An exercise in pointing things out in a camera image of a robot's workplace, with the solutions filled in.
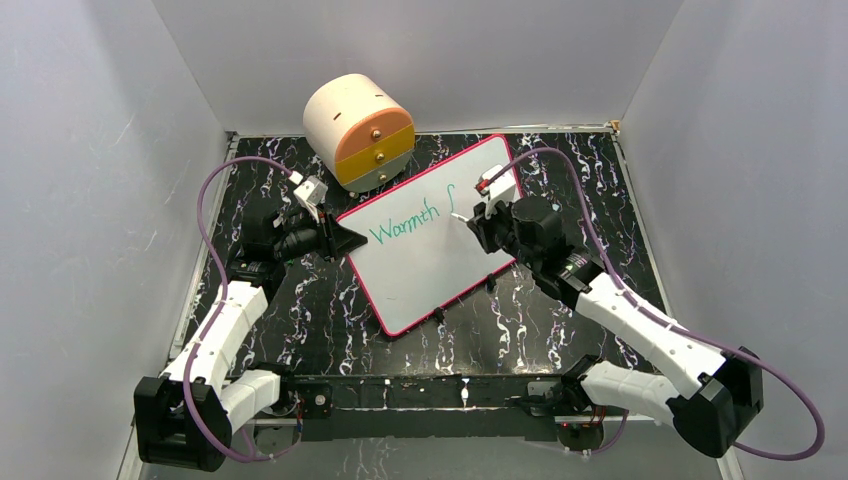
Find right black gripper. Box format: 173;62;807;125
468;194;540;271

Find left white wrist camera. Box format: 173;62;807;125
294;176;328;216

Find cream cylindrical drawer box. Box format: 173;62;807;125
302;73;416;193

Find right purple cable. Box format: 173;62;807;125
486;146;826;462

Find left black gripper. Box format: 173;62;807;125
274;205;367;265

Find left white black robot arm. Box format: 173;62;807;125
133;204;368;472

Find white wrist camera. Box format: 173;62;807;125
294;176;328;216
475;165;518;219

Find purple cable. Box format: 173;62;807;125
486;146;826;462
182;157;303;465

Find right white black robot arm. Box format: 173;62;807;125
466;197;763;458

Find pink framed whiteboard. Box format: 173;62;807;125
339;135;514;336

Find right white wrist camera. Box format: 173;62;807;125
475;165;518;219

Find black whiteboard foot clip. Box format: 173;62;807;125
483;274;497;293
431;308;445;325

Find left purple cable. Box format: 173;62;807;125
182;157;303;465

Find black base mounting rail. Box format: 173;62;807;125
246;374;610;451

